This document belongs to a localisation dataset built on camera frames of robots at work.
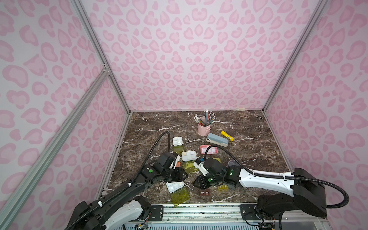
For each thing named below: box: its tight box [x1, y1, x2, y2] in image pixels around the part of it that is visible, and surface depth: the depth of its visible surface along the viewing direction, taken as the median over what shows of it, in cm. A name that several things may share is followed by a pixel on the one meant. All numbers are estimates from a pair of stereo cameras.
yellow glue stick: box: [220, 130, 235, 142], surface depth 105 cm
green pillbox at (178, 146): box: [172, 136, 184, 154], surface depth 101 cm
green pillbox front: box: [165, 181, 191, 207], surface depth 82 cm
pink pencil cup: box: [196, 115, 212, 137], surface depth 102 cm
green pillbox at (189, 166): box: [182, 160, 198, 174], surface depth 91 cm
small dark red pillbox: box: [199, 188, 211, 197], surface depth 80 cm
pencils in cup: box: [193, 108, 217, 127], surface depth 100 cm
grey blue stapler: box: [206, 132, 230, 148], surface depth 100 cm
